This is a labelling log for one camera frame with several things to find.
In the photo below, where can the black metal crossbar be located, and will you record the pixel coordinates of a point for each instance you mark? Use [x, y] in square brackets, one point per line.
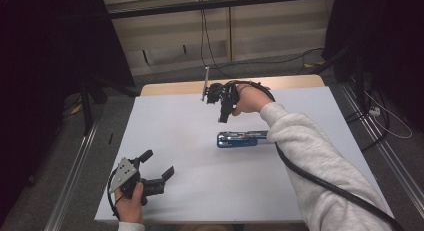
[233, 3]

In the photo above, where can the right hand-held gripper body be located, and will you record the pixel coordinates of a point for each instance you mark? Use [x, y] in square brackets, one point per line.
[226, 92]

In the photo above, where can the black curtain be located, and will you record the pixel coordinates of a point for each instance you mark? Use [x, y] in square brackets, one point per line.
[40, 57]
[383, 31]

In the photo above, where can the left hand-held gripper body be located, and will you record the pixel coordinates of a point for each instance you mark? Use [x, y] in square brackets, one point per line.
[125, 172]

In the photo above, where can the small black stick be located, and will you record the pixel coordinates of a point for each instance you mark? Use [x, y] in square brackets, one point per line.
[110, 138]

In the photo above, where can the white power strip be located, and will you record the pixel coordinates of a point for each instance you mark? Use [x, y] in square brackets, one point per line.
[374, 111]

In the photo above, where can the blue stapler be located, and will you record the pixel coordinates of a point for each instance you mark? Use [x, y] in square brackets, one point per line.
[233, 140]

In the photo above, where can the person's left hand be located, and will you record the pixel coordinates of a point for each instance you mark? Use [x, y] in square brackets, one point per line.
[128, 209]

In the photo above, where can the white table mat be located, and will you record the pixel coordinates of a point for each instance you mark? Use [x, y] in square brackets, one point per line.
[186, 131]

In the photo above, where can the aluminium floor rail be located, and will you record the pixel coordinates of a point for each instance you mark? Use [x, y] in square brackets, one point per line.
[71, 177]
[383, 147]

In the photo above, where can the black metal stand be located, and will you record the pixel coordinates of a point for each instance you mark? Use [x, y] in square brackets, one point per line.
[87, 104]

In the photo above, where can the person's right hand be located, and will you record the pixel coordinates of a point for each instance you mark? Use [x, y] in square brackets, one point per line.
[251, 99]

